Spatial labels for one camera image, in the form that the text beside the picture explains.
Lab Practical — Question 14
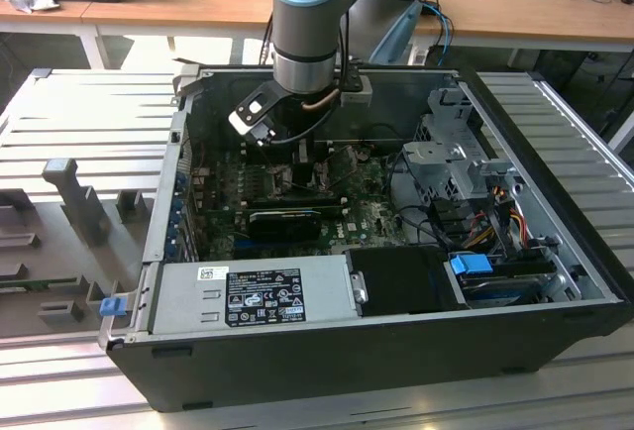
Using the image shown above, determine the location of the metal socket cover frame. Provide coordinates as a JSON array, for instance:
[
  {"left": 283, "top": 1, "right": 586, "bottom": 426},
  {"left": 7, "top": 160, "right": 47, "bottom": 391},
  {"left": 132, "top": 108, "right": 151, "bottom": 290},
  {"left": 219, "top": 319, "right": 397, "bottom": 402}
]
[{"left": 319, "top": 144, "right": 367, "bottom": 191}]

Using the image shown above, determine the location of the grey power supply unit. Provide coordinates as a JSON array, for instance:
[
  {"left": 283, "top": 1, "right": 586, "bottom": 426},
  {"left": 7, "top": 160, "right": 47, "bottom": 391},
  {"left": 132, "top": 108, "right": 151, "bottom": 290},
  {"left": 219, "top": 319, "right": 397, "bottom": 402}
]
[{"left": 148, "top": 255, "right": 361, "bottom": 335}]

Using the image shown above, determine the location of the blue cable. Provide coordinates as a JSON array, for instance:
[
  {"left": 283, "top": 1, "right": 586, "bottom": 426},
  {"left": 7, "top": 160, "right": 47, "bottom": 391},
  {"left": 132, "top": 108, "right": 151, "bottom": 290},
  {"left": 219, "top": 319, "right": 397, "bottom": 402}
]
[{"left": 429, "top": 2, "right": 455, "bottom": 57}]

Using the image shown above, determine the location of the black open PC case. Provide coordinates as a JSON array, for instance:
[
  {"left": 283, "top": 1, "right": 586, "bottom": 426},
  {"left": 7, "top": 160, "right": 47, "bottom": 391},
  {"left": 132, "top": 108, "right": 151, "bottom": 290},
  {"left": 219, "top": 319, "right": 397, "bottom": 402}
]
[{"left": 96, "top": 60, "right": 634, "bottom": 414}]

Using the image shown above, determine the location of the silver metal drive cage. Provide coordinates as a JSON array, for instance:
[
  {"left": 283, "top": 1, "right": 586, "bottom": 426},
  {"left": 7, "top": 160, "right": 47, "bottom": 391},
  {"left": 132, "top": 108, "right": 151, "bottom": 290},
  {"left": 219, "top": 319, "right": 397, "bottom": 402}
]
[{"left": 399, "top": 86, "right": 522, "bottom": 204}]

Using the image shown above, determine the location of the black label sticker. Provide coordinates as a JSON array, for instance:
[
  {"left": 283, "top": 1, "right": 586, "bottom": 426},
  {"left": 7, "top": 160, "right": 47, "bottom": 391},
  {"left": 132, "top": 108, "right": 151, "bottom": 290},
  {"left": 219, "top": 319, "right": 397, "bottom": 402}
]
[{"left": 225, "top": 268, "right": 307, "bottom": 328}]

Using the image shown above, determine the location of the CPU socket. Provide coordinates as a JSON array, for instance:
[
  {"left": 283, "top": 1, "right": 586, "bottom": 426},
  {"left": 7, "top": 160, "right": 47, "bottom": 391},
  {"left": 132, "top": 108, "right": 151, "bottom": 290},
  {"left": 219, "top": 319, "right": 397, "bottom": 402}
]
[{"left": 264, "top": 161, "right": 334, "bottom": 199}]

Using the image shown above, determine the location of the black wire loop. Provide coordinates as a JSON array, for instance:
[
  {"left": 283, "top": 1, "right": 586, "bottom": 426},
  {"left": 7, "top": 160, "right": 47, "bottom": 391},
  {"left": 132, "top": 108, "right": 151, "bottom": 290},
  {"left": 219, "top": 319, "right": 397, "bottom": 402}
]
[{"left": 388, "top": 152, "right": 450, "bottom": 246}]

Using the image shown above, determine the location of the black graphics card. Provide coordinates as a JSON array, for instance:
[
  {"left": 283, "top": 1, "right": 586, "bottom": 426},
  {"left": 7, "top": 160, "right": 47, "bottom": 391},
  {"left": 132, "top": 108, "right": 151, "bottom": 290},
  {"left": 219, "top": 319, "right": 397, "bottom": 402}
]
[{"left": 246, "top": 208, "right": 324, "bottom": 245}]

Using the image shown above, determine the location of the blue plastic case latch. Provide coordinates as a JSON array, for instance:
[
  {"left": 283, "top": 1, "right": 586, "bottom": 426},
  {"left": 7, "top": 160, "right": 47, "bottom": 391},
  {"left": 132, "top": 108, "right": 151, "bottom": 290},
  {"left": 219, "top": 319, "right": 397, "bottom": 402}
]
[{"left": 99, "top": 297, "right": 126, "bottom": 318}]

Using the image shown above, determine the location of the small grey wrist camera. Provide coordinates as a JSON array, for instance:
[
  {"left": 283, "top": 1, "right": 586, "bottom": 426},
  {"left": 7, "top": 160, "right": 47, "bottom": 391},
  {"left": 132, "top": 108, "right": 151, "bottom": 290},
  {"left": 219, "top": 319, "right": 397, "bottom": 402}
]
[{"left": 338, "top": 76, "right": 374, "bottom": 107}]

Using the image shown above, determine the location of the black RAM slot bank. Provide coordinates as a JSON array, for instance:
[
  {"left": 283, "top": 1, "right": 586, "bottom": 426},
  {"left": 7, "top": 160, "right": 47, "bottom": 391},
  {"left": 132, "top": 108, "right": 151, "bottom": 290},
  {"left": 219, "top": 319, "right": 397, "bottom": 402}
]
[
  {"left": 241, "top": 190, "right": 349, "bottom": 216},
  {"left": 241, "top": 139, "right": 334, "bottom": 163}
]

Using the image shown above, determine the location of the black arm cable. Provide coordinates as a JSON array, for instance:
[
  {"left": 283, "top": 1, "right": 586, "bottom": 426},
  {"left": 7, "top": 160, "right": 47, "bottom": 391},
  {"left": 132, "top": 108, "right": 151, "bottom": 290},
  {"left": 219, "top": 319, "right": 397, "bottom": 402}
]
[{"left": 261, "top": 3, "right": 359, "bottom": 147}]

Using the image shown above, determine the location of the wooden desk white frame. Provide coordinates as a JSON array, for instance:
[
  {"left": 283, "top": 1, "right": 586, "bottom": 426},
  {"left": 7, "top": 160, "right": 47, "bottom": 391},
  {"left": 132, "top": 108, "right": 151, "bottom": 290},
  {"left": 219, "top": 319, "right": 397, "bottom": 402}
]
[
  {"left": 410, "top": 0, "right": 634, "bottom": 54},
  {"left": 0, "top": 0, "right": 274, "bottom": 70}
]

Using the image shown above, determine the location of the thin metal locking lever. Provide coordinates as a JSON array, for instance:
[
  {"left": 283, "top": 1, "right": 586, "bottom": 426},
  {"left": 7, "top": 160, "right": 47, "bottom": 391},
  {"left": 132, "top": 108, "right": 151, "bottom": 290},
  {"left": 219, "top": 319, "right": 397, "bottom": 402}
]
[
  {"left": 261, "top": 145, "right": 280, "bottom": 176},
  {"left": 329, "top": 169, "right": 367, "bottom": 192}
]

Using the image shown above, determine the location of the green motherboard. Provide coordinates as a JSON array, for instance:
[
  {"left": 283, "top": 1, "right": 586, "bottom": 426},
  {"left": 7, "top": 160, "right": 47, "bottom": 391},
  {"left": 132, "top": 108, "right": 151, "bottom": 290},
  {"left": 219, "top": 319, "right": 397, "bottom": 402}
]
[{"left": 187, "top": 145, "right": 413, "bottom": 261}]

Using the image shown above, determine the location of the hard disk in blue carrier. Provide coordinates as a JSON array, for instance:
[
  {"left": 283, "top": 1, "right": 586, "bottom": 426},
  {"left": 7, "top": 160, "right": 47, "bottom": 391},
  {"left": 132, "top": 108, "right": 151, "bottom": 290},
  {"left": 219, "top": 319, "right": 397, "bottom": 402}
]
[{"left": 448, "top": 252, "right": 557, "bottom": 308}]

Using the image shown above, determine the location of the yellow red wire bundle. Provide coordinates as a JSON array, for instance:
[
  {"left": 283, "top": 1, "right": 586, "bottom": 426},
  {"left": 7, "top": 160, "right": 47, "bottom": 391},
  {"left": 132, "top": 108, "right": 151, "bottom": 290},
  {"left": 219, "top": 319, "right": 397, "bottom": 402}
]
[{"left": 508, "top": 205, "right": 530, "bottom": 249}]

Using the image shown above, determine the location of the grey parts rack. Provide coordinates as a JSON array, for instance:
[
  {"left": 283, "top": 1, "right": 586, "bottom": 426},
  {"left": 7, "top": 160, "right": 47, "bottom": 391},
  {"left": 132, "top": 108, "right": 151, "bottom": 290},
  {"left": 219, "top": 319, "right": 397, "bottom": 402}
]
[{"left": 0, "top": 157, "right": 153, "bottom": 340}]

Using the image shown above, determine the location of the silver metal shroud latch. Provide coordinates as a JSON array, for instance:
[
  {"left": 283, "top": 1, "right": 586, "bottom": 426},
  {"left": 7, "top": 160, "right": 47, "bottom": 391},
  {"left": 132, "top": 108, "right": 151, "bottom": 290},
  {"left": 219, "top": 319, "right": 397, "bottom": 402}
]
[{"left": 350, "top": 271, "right": 370, "bottom": 305}]

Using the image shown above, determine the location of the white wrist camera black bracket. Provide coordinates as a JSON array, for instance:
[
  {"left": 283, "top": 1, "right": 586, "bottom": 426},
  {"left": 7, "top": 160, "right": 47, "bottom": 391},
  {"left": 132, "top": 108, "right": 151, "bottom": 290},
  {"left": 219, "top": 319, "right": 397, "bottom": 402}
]
[{"left": 227, "top": 83, "right": 288, "bottom": 147}]

